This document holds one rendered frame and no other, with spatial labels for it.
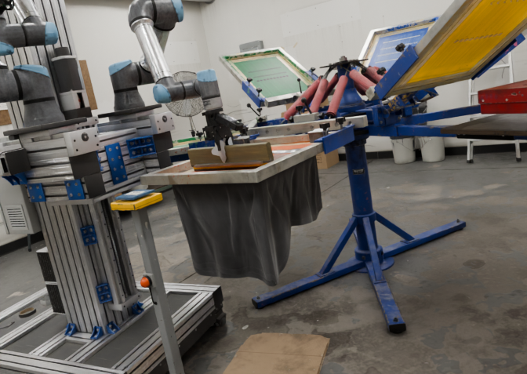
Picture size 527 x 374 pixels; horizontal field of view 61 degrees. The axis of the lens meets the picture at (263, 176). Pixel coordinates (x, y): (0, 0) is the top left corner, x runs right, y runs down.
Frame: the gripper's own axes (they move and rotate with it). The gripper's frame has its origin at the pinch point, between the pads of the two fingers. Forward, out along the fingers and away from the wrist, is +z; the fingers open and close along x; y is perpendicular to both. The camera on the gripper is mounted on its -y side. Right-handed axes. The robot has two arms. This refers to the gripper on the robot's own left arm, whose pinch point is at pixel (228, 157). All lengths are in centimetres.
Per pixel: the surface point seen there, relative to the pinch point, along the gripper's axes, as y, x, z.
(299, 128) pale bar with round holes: 2, -61, -1
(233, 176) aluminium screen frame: -17.6, 20.6, 3.3
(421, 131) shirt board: -50, -92, 11
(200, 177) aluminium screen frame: -2.3, 20.5, 2.7
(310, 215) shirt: -19.3, -21.7, 31.5
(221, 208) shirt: 0.0, 10.6, 17.7
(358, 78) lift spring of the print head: -16, -105, -20
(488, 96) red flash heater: -89, -46, -5
